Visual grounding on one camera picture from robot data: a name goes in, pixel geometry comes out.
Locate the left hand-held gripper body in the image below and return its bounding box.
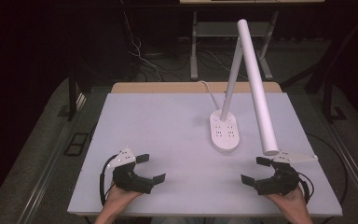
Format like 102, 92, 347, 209
106, 147, 155, 195

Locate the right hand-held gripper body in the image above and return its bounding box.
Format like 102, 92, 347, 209
254, 149, 319, 197

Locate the person's left hand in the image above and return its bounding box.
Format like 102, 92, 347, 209
103, 182, 145, 213

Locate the person's right hand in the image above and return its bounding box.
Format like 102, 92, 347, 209
262, 186, 310, 216

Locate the white table mat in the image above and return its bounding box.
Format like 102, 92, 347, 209
67, 91, 344, 217

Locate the white desk lamp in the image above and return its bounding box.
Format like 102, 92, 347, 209
209, 19, 281, 157

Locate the dark stand leg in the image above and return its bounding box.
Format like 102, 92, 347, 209
66, 66, 90, 123

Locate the dark tripod stand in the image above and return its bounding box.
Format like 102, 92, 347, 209
279, 12, 358, 124

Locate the grey metal stand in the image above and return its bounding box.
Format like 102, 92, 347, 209
190, 9, 280, 81

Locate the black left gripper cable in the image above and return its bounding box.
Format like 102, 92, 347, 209
98, 154, 119, 207

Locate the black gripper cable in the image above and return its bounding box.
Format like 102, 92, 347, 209
98, 154, 119, 207
297, 171, 315, 205

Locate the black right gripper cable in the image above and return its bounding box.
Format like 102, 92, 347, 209
297, 171, 315, 205

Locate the black frame on floor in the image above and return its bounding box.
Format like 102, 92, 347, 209
62, 132, 90, 157

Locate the thin black floor cable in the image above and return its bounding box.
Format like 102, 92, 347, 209
305, 132, 350, 207

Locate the metal floor rail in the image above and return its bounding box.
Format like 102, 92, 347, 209
14, 123, 73, 224
318, 115, 358, 214

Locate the white lamp cable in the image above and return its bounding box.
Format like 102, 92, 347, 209
197, 79, 224, 112

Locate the white floor cable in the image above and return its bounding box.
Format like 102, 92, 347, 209
119, 0, 164, 82

